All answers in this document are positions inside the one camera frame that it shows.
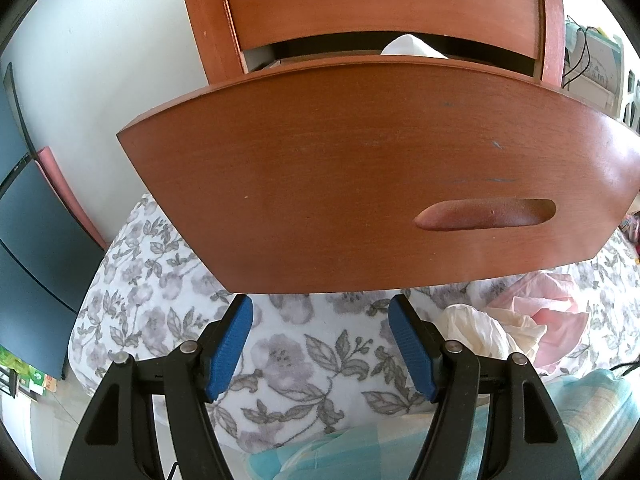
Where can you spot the white garment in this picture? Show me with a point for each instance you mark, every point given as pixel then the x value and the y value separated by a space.
pixel 410 47

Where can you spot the dark refrigerator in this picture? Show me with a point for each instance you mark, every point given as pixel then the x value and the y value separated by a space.
pixel 35 260

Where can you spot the pink rolled mat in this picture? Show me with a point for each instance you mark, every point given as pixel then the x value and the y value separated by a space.
pixel 65 190

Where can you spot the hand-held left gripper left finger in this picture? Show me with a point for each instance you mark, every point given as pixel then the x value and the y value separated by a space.
pixel 230 345

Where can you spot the checked blue blanket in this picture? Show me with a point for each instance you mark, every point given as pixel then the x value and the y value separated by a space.
pixel 590 425

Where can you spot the white lattice laundry basket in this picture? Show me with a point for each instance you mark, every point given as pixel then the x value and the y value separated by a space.
pixel 631 105

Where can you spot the green cartons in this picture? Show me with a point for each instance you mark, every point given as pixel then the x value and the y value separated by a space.
pixel 30 372

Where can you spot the colourful clutter pile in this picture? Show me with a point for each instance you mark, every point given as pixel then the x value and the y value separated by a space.
pixel 631 235

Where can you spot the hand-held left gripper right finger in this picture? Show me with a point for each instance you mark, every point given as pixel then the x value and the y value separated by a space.
pixel 412 350

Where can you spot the cream garment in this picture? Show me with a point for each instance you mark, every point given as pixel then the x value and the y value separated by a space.
pixel 475 330

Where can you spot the floral blanket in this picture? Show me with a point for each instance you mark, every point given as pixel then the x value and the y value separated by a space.
pixel 290 360

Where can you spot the pink garment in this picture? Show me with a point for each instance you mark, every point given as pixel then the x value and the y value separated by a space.
pixel 550 315

